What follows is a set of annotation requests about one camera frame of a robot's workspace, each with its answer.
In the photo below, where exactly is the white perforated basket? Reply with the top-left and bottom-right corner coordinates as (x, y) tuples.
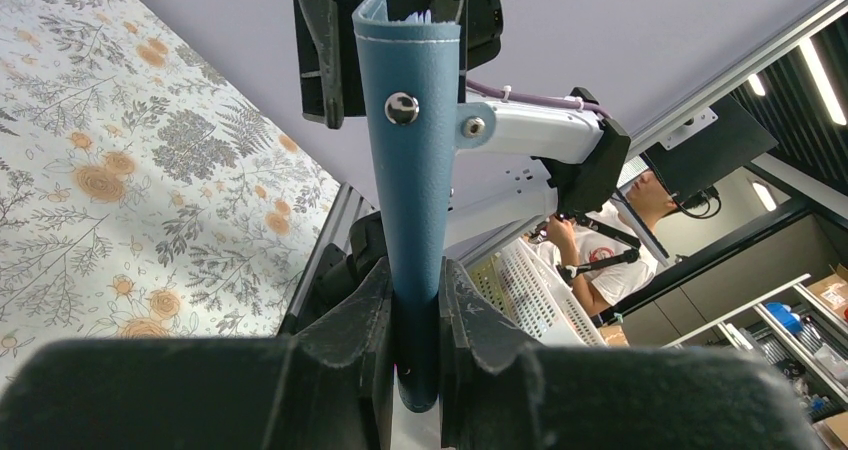
(470, 239), (605, 346)

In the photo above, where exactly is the black hanging monitor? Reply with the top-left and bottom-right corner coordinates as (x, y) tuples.
(642, 95), (777, 202)

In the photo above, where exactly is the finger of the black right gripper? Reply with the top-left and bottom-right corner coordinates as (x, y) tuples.
(430, 0), (504, 102)
(293, 0), (365, 130)

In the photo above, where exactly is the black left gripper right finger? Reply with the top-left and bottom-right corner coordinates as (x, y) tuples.
(439, 260), (821, 449)

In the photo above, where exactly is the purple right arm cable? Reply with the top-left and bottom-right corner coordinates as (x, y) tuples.
(463, 77), (614, 120)

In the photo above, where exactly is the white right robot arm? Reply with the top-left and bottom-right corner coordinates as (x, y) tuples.
(294, 0), (630, 254)

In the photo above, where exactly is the person in white shirt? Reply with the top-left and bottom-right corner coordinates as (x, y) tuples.
(530, 170), (679, 317)

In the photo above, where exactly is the blue leather card holder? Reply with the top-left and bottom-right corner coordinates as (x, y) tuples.
(352, 0), (466, 413)

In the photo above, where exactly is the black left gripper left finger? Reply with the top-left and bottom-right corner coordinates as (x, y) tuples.
(1, 260), (393, 449)

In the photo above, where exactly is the floral patterned table mat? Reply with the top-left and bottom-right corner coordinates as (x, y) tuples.
(1, 0), (338, 385)

